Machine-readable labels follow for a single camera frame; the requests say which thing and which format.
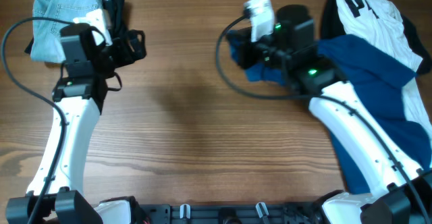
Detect blue polo shirt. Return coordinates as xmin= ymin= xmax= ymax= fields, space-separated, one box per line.
xmin=227 ymin=30 xmax=431 ymax=194

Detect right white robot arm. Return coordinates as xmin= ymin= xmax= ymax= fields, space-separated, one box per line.
xmin=227 ymin=0 xmax=431 ymax=223

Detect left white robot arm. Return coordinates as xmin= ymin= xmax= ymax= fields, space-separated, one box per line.
xmin=5 ymin=23 xmax=149 ymax=223

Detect black garment under jeans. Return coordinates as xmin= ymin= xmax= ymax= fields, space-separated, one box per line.
xmin=24 ymin=0 xmax=126 ymax=55

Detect black garment under white shirt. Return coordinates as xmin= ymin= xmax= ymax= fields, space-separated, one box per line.
xmin=320 ymin=0 xmax=431 ymax=75

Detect light blue denim jeans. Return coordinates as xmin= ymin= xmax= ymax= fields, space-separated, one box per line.
xmin=30 ymin=0 xmax=102 ymax=63

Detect white printed t-shirt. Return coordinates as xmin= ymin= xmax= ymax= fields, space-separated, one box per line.
xmin=335 ymin=0 xmax=432 ymax=140

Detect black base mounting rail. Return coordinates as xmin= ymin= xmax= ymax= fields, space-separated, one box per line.
xmin=140 ymin=202 xmax=315 ymax=224

